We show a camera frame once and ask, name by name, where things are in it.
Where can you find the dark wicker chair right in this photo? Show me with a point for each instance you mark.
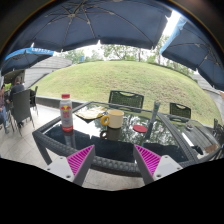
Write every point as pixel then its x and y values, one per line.
pixel 180 110

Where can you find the seated person dark shirt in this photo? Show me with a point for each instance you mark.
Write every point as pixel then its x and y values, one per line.
pixel 18 87

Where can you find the grey wicker chair left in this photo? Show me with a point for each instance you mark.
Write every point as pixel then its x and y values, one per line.
pixel 21 107

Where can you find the cream mug with yellow handle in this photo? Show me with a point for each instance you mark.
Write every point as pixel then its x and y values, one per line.
pixel 113 119

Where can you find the large navy patio umbrella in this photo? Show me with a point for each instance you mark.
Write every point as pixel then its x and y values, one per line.
pixel 64 25

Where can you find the white bottle with red cap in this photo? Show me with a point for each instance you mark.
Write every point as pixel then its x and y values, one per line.
pixel 66 113

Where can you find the red round coaster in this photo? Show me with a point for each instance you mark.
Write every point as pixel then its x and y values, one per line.
pixel 139 128

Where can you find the grey umbrella pole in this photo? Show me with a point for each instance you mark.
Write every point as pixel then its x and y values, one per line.
pixel 153 118

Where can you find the blue umbrella at left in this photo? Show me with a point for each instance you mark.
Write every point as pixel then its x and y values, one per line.
pixel 24 58

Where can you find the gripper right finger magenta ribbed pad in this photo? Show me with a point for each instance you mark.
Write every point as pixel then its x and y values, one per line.
pixel 152 166

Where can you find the grey wicker glass-top table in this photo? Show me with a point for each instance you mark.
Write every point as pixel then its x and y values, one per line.
pixel 114 147

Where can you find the navy umbrella at right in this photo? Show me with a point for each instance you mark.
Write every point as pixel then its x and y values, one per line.
pixel 189 46

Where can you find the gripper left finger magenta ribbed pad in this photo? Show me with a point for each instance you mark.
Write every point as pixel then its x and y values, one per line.
pixel 74 167

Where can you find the dark wicker chair behind table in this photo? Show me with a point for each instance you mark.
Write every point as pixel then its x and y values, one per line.
pixel 126 98

